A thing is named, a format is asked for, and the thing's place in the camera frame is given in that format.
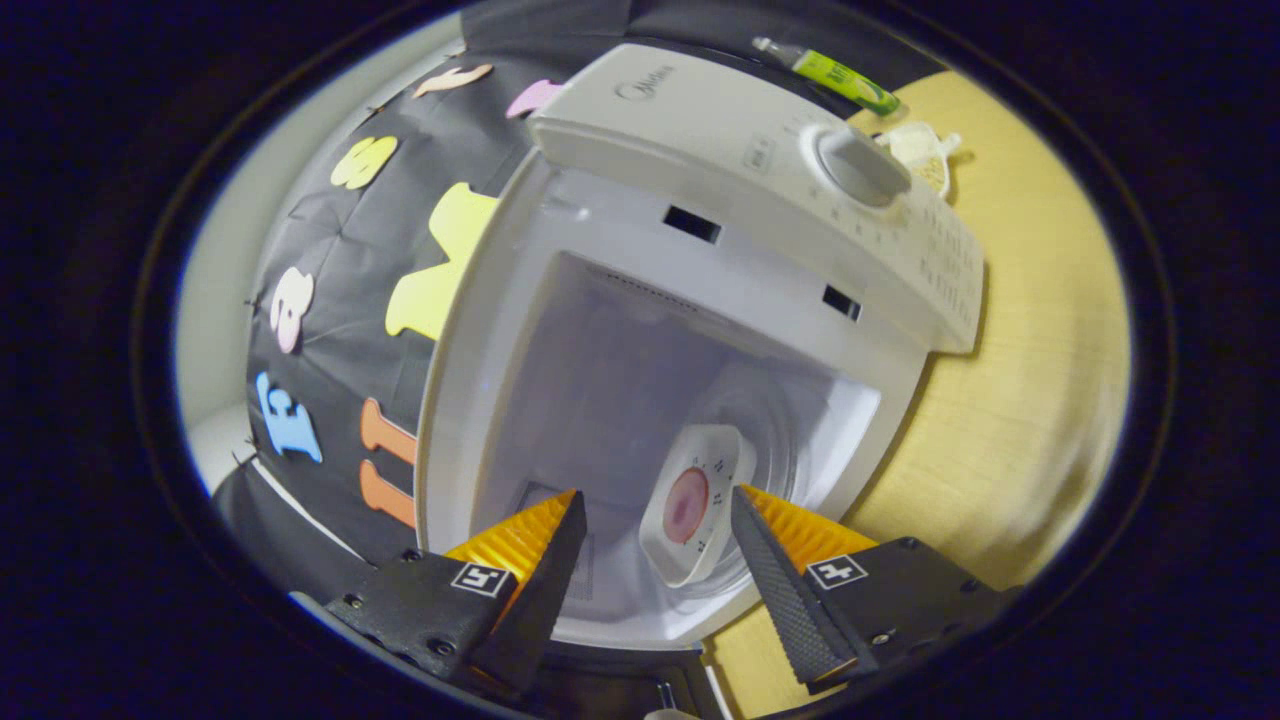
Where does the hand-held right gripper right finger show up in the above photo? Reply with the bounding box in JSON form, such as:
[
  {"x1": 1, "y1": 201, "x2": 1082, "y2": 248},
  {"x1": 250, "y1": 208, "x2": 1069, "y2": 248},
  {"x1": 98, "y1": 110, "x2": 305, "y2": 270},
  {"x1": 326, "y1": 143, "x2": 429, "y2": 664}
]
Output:
[{"x1": 728, "y1": 485, "x2": 1013, "y2": 696}]

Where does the green drink bottle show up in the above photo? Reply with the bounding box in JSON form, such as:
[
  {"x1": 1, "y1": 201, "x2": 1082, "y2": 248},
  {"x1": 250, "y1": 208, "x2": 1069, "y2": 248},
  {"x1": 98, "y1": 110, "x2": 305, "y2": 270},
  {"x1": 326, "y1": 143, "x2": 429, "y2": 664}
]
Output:
[{"x1": 752, "y1": 37, "x2": 903, "y2": 117}]

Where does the glass microwave turntable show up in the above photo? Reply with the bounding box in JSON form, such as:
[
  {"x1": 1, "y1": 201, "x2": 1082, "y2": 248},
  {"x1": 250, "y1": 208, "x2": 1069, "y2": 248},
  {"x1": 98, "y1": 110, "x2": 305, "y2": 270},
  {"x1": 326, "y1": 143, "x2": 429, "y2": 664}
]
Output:
[{"x1": 640, "y1": 370, "x2": 811, "y2": 606}]

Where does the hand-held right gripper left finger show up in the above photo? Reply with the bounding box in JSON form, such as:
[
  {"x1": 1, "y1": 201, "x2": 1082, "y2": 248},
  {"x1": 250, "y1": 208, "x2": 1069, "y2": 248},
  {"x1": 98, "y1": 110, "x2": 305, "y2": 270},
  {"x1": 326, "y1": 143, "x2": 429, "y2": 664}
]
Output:
[{"x1": 322, "y1": 489, "x2": 589, "y2": 701}]

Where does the white microwave oven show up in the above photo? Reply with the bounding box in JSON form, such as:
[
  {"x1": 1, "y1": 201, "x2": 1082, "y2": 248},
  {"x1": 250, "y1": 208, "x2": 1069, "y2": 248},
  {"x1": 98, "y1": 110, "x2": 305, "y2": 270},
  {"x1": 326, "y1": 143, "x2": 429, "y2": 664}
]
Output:
[{"x1": 415, "y1": 42, "x2": 986, "y2": 651}]

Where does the white divided bean tray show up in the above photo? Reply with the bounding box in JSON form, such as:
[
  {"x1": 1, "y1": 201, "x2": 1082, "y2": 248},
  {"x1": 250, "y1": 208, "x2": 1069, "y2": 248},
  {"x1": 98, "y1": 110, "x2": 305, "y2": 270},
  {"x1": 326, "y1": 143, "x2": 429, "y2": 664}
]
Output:
[{"x1": 875, "y1": 120, "x2": 963, "y2": 198}]

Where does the pink round meat slice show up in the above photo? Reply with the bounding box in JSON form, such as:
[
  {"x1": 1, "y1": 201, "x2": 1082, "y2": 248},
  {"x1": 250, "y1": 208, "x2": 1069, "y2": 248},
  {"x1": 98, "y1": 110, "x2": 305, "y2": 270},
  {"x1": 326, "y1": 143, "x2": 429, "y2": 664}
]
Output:
[{"x1": 662, "y1": 467, "x2": 711, "y2": 546}]

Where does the white square plate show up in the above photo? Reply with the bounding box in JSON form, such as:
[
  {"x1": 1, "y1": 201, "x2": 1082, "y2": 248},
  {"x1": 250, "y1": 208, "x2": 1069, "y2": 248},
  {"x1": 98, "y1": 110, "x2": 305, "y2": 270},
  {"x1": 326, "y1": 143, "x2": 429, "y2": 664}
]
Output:
[{"x1": 638, "y1": 424, "x2": 758, "y2": 589}]

